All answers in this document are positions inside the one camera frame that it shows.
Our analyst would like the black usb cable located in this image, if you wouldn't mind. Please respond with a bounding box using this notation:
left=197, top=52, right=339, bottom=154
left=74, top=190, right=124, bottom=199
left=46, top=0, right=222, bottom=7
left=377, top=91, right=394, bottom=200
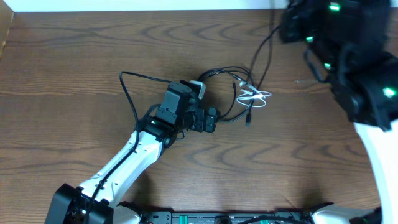
left=197, top=65, right=257, bottom=123
left=244, top=9, right=282, bottom=128

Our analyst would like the white usb cable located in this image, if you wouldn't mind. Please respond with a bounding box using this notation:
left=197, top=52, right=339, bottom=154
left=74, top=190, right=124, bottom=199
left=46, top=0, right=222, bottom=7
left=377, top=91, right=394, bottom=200
left=236, top=80, right=272, bottom=108

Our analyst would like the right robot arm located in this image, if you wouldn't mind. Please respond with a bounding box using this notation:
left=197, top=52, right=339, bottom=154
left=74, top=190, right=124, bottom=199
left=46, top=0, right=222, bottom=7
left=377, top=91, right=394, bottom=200
left=279, top=0, right=397, bottom=223

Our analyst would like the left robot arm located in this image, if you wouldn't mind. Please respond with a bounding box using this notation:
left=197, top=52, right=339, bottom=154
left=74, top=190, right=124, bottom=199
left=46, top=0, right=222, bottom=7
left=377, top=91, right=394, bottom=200
left=45, top=80, right=220, bottom=223

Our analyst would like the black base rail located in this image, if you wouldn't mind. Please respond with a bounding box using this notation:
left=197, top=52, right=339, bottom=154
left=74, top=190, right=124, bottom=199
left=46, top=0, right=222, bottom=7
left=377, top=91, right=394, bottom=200
left=139, top=210, right=312, bottom=224

